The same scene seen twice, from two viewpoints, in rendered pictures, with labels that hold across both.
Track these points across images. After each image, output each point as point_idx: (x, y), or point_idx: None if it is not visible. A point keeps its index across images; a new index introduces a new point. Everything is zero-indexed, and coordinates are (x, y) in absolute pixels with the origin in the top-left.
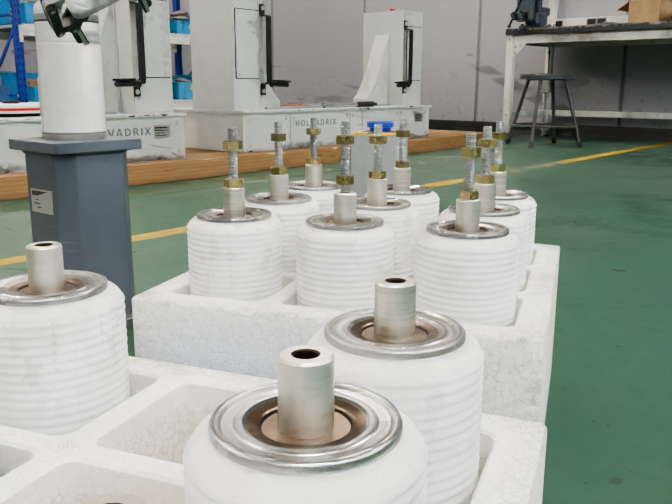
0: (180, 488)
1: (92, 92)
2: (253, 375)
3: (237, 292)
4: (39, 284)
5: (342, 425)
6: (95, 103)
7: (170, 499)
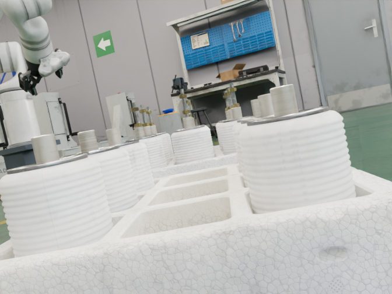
0: (209, 183)
1: (34, 121)
2: None
3: (153, 167)
4: (115, 143)
5: None
6: (36, 126)
7: (206, 189)
